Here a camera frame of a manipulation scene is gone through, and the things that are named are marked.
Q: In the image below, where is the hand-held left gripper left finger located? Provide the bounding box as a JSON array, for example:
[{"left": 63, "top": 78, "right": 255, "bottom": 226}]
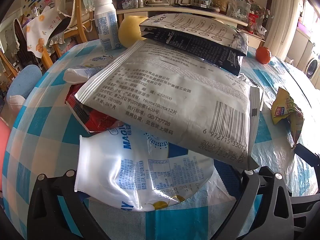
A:
[{"left": 27, "top": 169, "right": 113, "bottom": 240}]

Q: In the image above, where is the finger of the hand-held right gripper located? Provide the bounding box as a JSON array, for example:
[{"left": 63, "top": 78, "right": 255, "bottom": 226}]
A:
[{"left": 294, "top": 142, "right": 320, "bottom": 167}]

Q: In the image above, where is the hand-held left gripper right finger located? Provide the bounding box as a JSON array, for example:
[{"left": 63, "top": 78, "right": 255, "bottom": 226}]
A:
[{"left": 217, "top": 166, "right": 294, "bottom": 240}]

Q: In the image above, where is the yellow green snack wrapper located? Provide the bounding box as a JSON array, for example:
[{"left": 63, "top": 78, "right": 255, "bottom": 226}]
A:
[{"left": 272, "top": 87, "right": 304, "bottom": 150}]

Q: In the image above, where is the red foil wrapper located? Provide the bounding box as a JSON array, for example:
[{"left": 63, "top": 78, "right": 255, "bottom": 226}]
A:
[{"left": 65, "top": 84, "right": 123, "bottom": 133}]

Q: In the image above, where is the black and white packet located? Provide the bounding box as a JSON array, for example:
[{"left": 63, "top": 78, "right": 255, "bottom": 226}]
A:
[{"left": 139, "top": 13, "right": 248, "bottom": 77}]

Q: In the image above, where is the grey wet wipes packet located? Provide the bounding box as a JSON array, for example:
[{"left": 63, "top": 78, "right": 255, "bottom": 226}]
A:
[{"left": 75, "top": 41, "right": 265, "bottom": 171}]

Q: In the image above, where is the blue checkered tablecloth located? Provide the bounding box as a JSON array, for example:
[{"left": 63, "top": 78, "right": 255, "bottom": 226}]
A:
[{"left": 1, "top": 39, "right": 320, "bottom": 240}]

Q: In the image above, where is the washing machine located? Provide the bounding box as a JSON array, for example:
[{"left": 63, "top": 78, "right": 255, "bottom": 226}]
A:
[{"left": 305, "top": 51, "right": 320, "bottom": 80}]

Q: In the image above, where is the tangerine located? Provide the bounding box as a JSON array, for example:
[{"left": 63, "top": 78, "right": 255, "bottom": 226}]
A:
[{"left": 255, "top": 46, "right": 272, "bottom": 64}]

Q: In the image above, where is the white side cabinet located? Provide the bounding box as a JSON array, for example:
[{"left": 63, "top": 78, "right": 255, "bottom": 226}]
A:
[{"left": 286, "top": 26, "right": 316, "bottom": 64}]

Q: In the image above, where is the light wooden chair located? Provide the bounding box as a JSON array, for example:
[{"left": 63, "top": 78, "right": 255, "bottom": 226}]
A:
[
  {"left": 0, "top": 51, "right": 18, "bottom": 83},
  {"left": 64, "top": 0, "right": 97, "bottom": 43}
]

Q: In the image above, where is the beige curtain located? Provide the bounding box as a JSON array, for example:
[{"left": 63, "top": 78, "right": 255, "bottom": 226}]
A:
[{"left": 265, "top": 0, "right": 307, "bottom": 60}]

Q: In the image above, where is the dark wooden chair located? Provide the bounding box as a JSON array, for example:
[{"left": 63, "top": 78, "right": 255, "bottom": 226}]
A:
[{"left": 14, "top": 17, "right": 30, "bottom": 67}]

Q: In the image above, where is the white orange-print table cloth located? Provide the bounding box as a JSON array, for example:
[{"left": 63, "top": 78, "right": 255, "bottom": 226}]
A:
[{"left": 26, "top": 7, "right": 66, "bottom": 60}]

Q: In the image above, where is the clear printed plastic bag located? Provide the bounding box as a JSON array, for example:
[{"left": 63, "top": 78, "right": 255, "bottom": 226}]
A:
[{"left": 226, "top": 0, "right": 250, "bottom": 20}]

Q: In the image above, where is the white bottle blue label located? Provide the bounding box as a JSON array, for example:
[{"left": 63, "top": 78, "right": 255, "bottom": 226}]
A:
[{"left": 94, "top": 0, "right": 123, "bottom": 53}]

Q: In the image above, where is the yellow apple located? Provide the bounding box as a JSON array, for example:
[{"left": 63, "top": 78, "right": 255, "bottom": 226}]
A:
[{"left": 118, "top": 15, "right": 150, "bottom": 48}]

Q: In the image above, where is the white TV cabinet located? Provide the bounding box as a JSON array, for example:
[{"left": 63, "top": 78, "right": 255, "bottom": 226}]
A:
[{"left": 116, "top": 4, "right": 267, "bottom": 43}]

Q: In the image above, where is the cluster of small clear bottles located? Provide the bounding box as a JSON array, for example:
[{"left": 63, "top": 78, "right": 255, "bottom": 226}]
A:
[{"left": 122, "top": 0, "right": 145, "bottom": 9}]

